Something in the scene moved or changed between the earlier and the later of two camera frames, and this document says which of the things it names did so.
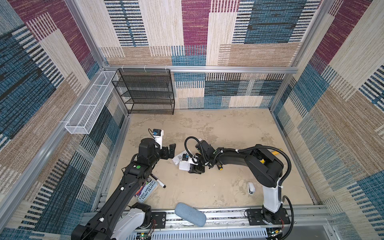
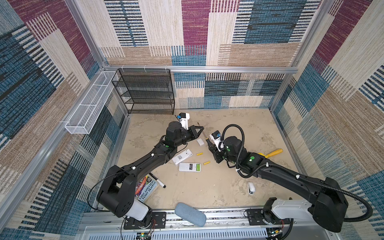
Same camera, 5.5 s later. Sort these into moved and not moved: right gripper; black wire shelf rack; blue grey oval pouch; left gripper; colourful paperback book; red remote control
Moved: left gripper; right gripper
Not moved: red remote control; colourful paperback book; blue grey oval pouch; black wire shelf rack
